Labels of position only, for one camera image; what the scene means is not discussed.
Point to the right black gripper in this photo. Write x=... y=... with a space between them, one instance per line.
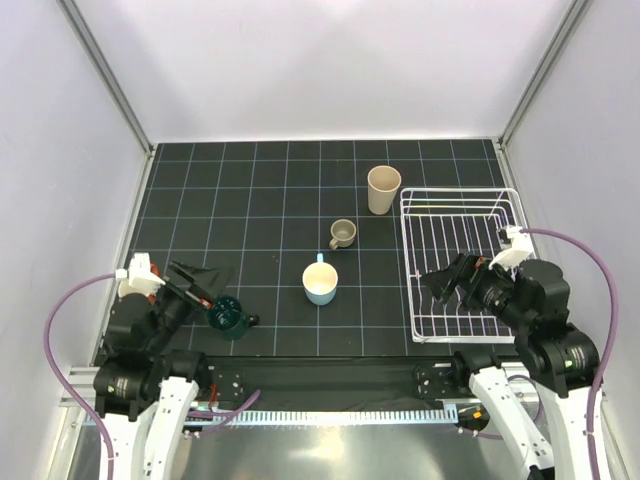
x=466 y=269

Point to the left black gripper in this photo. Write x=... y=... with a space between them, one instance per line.
x=208 y=281

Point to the dark green mug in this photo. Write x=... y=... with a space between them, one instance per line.
x=228 y=317

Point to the light blue mug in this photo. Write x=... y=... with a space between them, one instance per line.
x=320 y=280

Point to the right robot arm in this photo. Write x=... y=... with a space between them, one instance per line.
x=562 y=364

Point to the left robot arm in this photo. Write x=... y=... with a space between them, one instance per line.
x=143 y=392

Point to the tall beige cup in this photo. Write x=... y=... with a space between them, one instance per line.
x=383 y=182

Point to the small grey-beige mug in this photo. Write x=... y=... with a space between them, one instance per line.
x=343 y=233

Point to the black grid mat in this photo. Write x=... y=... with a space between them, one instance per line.
x=265 y=209

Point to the white wire dish rack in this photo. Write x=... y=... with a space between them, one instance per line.
x=448 y=234

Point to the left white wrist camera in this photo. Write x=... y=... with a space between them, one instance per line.
x=140 y=277

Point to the white slotted cable duct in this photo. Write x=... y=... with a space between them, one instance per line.
x=256 y=418

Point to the right aluminium frame post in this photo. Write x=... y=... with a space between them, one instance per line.
x=558 y=43

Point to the aluminium frame post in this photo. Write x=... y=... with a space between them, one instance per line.
x=100 y=63
x=558 y=43

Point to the left aluminium frame post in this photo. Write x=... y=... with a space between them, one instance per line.
x=100 y=63

